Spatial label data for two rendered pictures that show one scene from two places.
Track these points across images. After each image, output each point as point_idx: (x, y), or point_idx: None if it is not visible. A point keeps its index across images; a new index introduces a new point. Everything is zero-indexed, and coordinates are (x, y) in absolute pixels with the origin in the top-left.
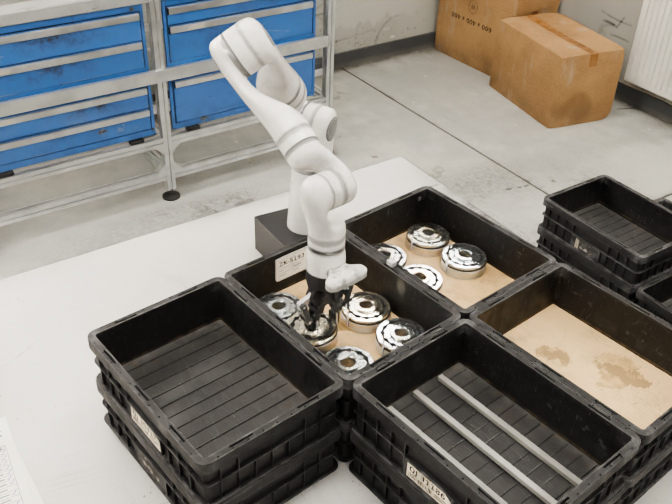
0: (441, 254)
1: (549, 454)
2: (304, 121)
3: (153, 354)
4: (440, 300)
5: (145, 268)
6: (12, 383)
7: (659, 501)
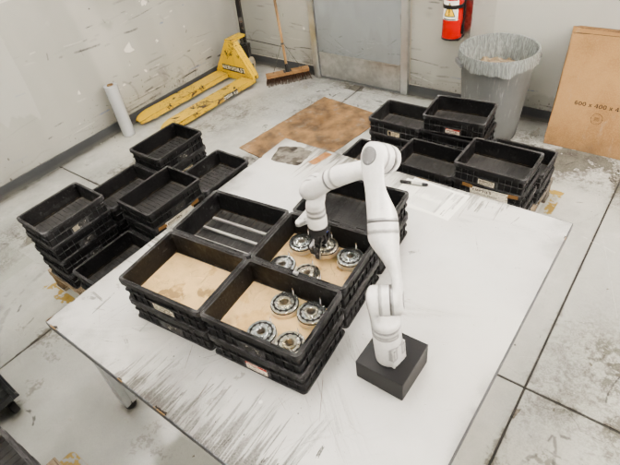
0: (276, 330)
1: None
2: (330, 171)
3: None
4: (262, 261)
5: (478, 315)
6: (462, 232)
7: None
